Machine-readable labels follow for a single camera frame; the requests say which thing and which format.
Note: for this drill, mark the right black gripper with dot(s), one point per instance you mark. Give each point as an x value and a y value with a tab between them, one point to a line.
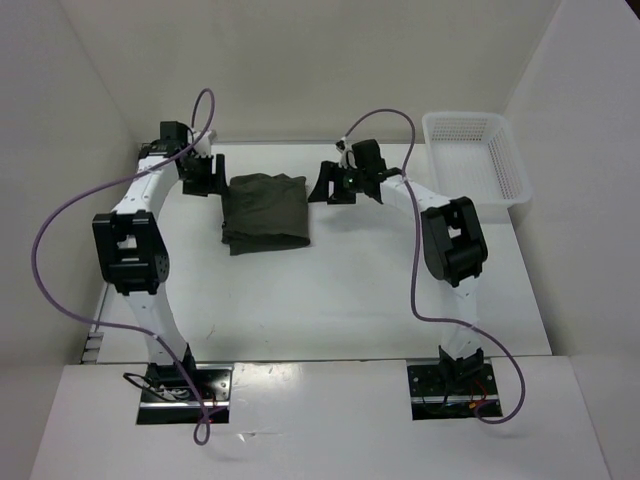
329	172

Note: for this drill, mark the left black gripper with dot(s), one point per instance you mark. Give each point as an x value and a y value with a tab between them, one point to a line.
213	183

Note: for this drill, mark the olive green shorts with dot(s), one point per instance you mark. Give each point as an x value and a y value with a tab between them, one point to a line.
265	213

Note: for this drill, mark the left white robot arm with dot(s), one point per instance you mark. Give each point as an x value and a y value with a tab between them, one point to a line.
132	254

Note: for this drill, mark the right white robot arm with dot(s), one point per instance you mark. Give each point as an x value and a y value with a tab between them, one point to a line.
450	242

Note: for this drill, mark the white plastic basket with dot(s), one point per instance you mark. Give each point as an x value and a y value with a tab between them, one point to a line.
474	154

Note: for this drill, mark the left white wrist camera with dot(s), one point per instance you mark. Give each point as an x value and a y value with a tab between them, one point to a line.
203	148

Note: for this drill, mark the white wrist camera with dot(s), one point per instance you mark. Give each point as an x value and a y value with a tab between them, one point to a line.
347	157
203	148

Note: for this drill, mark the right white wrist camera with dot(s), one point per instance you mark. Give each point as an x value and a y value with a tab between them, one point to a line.
347	157

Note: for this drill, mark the aluminium table edge rail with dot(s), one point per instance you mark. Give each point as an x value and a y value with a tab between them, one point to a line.
108	346

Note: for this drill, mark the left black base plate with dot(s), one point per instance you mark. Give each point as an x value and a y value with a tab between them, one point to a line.
169	401

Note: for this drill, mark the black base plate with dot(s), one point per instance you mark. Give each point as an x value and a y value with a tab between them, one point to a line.
169	401
432	400

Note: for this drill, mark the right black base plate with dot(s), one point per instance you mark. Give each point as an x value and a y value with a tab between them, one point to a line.
432	400

